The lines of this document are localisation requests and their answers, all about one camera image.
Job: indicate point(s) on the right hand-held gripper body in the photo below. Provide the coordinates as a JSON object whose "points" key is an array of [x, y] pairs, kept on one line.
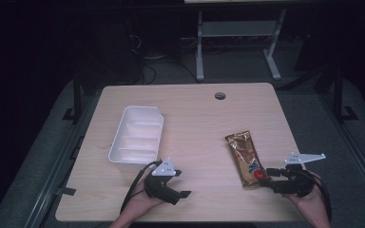
{"points": [[293, 183]]}

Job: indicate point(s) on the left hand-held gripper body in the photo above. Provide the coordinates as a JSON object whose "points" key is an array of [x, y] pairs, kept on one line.
{"points": [[158, 186]]}

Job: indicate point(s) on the gold snack packet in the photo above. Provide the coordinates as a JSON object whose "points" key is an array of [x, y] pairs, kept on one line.
{"points": [[246, 160]]}

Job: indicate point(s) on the person's left hand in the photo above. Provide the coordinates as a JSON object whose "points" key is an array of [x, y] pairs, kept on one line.
{"points": [[141, 202]]}

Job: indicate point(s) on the person's right hand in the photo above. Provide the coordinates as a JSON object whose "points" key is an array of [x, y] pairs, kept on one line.
{"points": [[310, 202]]}

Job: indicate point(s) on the white plastic bin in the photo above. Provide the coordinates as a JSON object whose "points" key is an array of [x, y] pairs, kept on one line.
{"points": [[138, 139]]}

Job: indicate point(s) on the black metal stand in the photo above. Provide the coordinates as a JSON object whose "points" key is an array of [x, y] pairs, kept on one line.
{"points": [[339, 95], [76, 98]]}

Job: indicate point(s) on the white metal desk frame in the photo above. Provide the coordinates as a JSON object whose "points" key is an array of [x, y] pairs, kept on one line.
{"points": [[239, 30]]}

